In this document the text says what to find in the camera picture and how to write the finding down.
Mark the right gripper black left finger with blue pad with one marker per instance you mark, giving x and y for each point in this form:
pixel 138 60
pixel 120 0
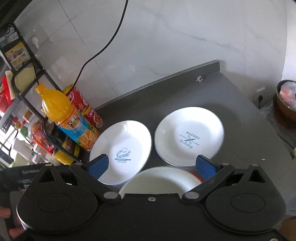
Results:
pixel 89 175

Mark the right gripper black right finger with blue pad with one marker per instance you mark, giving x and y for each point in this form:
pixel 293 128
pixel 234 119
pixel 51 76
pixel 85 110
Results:
pixel 212 174

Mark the white plate Sweet print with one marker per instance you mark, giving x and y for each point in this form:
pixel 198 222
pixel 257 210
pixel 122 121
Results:
pixel 127 145

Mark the white plate Bakery print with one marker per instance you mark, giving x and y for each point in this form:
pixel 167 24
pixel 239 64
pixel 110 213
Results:
pixel 187 133

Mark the white ceramic bowl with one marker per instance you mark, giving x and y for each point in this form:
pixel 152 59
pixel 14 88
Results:
pixel 160 180

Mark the person's hand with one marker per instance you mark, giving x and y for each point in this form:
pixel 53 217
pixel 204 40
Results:
pixel 15 231

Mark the red rimmed bowl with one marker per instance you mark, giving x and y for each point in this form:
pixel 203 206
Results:
pixel 196 176

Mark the dark soy sauce bottle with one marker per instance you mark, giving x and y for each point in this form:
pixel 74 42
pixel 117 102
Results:
pixel 63 144

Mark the orange juice bottle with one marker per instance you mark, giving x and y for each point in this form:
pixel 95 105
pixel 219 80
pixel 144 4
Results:
pixel 58 108

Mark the red drink can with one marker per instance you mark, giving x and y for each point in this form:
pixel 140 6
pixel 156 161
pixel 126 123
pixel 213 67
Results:
pixel 83 106

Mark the copper pot with plastic bags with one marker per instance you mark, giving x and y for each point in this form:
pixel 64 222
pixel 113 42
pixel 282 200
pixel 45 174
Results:
pixel 284 102

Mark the black handheld gripper handle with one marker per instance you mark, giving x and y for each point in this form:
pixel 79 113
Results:
pixel 16 179

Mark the black wire spice rack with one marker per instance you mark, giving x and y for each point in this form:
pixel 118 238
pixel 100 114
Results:
pixel 25 72

